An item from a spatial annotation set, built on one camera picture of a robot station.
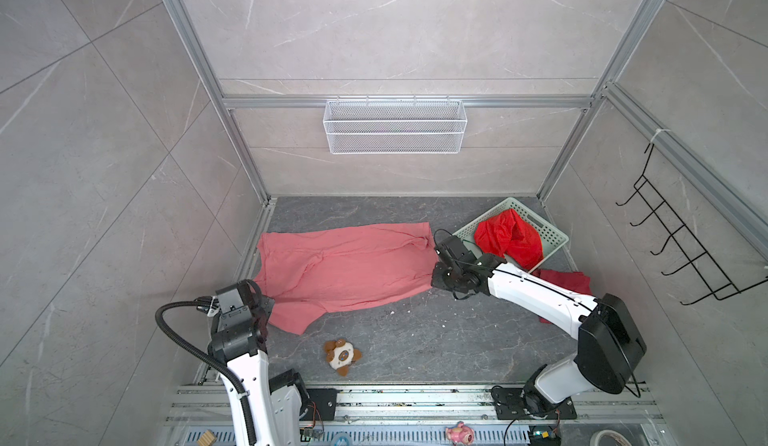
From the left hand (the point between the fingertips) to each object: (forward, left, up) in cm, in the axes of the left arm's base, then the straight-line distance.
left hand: (257, 296), depth 74 cm
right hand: (+8, -47, -7) cm, 49 cm away
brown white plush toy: (-11, -20, -13) cm, 27 cm away
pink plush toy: (-29, -49, -13) cm, 59 cm away
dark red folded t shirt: (+8, -93, -13) cm, 94 cm away
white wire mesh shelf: (+55, -38, +13) cm, 68 cm away
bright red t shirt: (+23, -75, -8) cm, 79 cm away
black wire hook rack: (-9, -99, +18) cm, 101 cm away
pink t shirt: (+17, -6, -17) cm, 24 cm away
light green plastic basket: (+24, -92, -12) cm, 96 cm away
